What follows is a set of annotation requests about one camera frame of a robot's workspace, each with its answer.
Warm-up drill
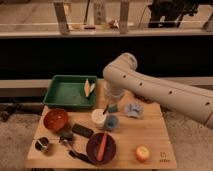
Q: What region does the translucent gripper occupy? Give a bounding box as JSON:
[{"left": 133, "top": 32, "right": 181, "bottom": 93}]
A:
[{"left": 104, "top": 82, "right": 124, "bottom": 106}]

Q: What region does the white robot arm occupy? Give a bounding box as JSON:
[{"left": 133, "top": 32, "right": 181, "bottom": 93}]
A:
[{"left": 103, "top": 53, "right": 213, "bottom": 130}]

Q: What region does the white paper cup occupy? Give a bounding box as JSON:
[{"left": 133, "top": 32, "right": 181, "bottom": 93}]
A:
[{"left": 91, "top": 109, "right": 106, "bottom": 129}]

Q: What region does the blue small cup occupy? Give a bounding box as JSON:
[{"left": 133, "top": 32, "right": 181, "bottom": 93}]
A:
[{"left": 105, "top": 115, "right": 119, "bottom": 131}]

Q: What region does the small metal cup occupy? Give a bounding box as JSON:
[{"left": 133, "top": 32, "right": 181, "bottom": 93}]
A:
[{"left": 35, "top": 137, "right": 50, "bottom": 153}]

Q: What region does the green sponge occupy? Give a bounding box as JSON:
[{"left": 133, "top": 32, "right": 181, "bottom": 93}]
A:
[{"left": 108, "top": 105, "right": 118, "bottom": 113}]

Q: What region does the light blue crumpled cloth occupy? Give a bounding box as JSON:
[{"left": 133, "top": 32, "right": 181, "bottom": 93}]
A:
[{"left": 124, "top": 102, "right": 143, "bottom": 118}]

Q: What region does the yellow white banana peel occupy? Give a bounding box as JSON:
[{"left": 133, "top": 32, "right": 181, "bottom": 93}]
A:
[{"left": 84, "top": 80, "right": 95, "bottom": 98}]

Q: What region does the dark brown grape bunch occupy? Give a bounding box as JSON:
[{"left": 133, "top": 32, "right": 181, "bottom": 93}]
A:
[{"left": 135, "top": 95, "right": 153, "bottom": 104}]

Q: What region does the orange carrot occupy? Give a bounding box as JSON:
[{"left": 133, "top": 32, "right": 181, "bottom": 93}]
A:
[{"left": 96, "top": 133, "right": 107, "bottom": 161}]

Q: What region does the green plastic tray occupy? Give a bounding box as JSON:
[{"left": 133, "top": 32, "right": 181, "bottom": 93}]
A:
[{"left": 43, "top": 75, "right": 97, "bottom": 109}]

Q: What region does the black rectangular remote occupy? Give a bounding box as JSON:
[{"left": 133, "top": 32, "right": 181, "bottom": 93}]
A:
[{"left": 72, "top": 124, "right": 94, "bottom": 138}]

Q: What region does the dark metal clip tool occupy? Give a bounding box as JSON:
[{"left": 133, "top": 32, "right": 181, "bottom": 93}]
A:
[{"left": 59, "top": 132, "right": 74, "bottom": 146}]

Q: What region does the red wooden bowl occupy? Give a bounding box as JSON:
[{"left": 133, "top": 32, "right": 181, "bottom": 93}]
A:
[{"left": 43, "top": 108, "right": 68, "bottom": 133}]

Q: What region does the red yellow apple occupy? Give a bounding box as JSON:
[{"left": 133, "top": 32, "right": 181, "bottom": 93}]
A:
[{"left": 135, "top": 146, "right": 150, "bottom": 162}]

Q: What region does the black handled utensil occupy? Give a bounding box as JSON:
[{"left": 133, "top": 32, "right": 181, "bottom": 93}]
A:
[{"left": 69, "top": 150, "right": 93, "bottom": 164}]

